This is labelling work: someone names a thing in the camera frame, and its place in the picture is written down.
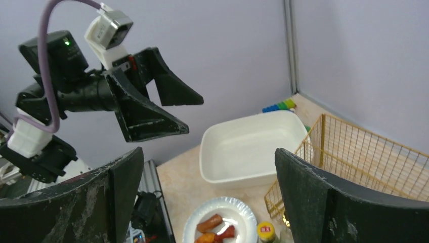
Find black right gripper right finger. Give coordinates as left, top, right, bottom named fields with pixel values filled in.
left=275, top=148, right=428, bottom=242

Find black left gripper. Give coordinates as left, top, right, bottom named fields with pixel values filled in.
left=16, top=47, right=204, bottom=142

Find red sausage piece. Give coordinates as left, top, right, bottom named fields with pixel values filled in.
left=214, top=225, right=235, bottom=243

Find clear gold-top oil bottle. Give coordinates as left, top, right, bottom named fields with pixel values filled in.
left=282, top=211, right=290, bottom=228

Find gold wire rack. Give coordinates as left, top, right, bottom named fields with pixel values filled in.
left=264, top=114, right=429, bottom=220

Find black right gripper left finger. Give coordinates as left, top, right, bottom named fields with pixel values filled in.
left=1, top=147, right=144, bottom=242

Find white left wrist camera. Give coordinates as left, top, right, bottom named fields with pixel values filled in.
left=84, top=3, right=134, bottom=69

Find white plastic basin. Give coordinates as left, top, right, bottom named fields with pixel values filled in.
left=199, top=110, right=307, bottom=189

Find yellow cap sauce bottle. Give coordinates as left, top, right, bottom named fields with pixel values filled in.
left=256, top=221, right=278, bottom=243

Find orange fried food piece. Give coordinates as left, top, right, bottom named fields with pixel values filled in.
left=195, top=232, right=216, bottom=243

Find orange sausage piece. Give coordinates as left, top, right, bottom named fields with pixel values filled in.
left=196, top=214, right=223, bottom=233

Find blue green toy blocks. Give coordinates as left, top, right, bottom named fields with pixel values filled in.
left=262, top=99, right=296, bottom=113

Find white paper plate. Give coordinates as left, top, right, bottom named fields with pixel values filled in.
left=182, top=196, right=259, bottom=243

